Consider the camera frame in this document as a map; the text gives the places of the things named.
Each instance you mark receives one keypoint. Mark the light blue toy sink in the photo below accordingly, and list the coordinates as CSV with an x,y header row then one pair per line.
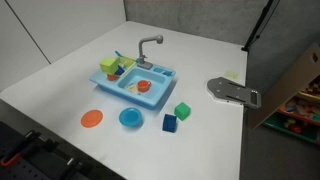
x,y
156,97

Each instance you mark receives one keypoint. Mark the dark blue block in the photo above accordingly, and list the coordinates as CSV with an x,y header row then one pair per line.
x,y
169,123

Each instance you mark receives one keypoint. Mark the light green block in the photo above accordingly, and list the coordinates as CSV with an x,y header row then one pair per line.
x,y
108,65

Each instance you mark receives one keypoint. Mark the pale yellow toy dish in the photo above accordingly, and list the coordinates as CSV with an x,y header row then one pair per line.
x,y
132,89

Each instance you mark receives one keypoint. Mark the blue plate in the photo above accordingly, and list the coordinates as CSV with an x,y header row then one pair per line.
x,y
130,117

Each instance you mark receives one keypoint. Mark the yellow-green dish rack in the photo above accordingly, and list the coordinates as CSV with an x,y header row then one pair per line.
x,y
128,61

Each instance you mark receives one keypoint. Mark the grey toy faucet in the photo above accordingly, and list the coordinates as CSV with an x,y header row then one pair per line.
x,y
142,46

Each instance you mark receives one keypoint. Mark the small orange toy cup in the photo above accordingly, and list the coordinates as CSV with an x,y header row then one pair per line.
x,y
111,77

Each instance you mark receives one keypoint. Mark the blue toy utensil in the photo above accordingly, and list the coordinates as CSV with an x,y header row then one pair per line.
x,y
118,53

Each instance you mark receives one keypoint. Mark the grey metal mounting plate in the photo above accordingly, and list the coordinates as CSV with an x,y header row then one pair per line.
x,y
230,90

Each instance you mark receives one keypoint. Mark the pale yellow sticker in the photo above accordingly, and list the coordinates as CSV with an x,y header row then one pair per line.
x,y
231,75

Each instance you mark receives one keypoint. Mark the orange toy plate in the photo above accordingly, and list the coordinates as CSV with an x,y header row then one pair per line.
x,y
91,118

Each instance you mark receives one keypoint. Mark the black tripod pole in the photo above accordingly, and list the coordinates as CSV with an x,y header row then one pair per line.
x,y
256,28

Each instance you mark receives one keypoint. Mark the black perforated equipment stand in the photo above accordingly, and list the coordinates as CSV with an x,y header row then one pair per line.
x,y
36,165

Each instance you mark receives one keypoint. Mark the toy storage shelf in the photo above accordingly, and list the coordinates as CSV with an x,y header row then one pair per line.
x,y
300,128

